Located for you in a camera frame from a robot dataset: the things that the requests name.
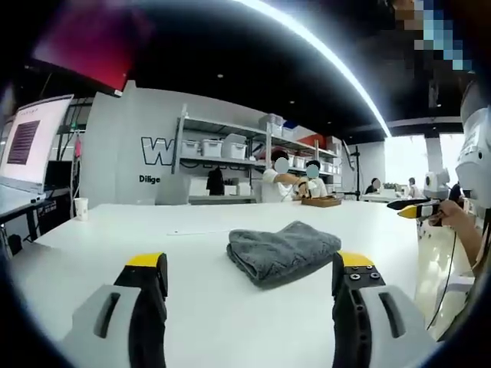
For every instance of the grey towel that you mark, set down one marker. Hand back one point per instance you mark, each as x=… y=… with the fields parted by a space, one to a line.
x=282 y=251

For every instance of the person's right hand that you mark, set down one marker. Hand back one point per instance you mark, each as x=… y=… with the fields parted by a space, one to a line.
x=454 y=214

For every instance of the white chest-worn device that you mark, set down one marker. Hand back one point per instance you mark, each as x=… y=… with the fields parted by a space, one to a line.
x=473 y=153

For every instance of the black stand pole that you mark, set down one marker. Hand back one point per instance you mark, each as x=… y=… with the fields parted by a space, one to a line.
x=358 y=172

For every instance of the wooden tray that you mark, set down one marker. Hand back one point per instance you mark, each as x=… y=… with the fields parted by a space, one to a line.
x=321 y=202

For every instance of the white paper cup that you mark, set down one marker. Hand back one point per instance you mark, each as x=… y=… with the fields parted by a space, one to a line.
x=81 y=210

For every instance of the grey box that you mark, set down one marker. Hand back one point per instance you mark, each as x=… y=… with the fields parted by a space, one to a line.
x=172 y=189

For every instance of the black side desk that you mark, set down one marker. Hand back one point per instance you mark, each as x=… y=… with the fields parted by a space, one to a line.
x=19 y=203

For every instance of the ceiling light strip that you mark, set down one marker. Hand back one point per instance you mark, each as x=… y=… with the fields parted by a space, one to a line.
x=345 y=57

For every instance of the black monitor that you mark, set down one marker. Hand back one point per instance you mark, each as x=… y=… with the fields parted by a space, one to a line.
x=58 y=175

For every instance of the black hanging jacket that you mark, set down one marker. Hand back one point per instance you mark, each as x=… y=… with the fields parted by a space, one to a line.
x=215 y=181

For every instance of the metal storage shelf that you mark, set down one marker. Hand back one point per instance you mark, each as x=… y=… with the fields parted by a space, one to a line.
x=230 y=163

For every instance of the large white display screen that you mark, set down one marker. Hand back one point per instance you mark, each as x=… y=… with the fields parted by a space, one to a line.
x=34 y=142

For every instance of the group of white storage boxes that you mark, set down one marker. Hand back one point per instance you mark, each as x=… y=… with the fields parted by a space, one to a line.
x=211 y=147

